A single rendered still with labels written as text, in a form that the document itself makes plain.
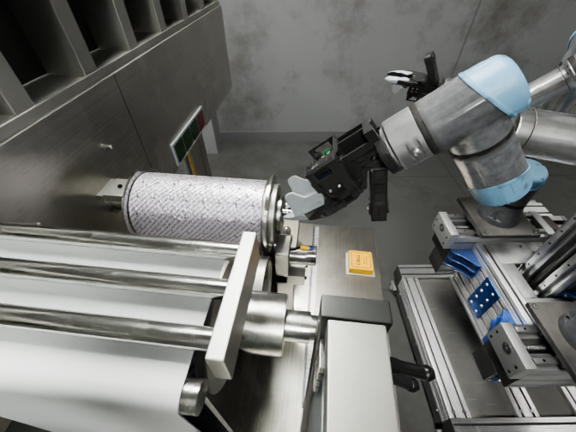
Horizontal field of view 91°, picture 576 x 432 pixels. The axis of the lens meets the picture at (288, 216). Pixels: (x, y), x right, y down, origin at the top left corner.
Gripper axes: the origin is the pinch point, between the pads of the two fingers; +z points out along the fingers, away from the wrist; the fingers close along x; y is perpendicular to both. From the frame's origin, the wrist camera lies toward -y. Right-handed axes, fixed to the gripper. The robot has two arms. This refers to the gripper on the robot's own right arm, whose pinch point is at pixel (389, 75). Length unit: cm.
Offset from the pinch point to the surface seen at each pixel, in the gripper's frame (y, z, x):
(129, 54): -32, 44, -75
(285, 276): -3, 0, -95
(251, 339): -27, -6, -113
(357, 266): 21, -12, -74
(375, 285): 23, -18, -77
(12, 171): -32, 32, -108
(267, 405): 18, -4, -116
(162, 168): -7, 42, -82
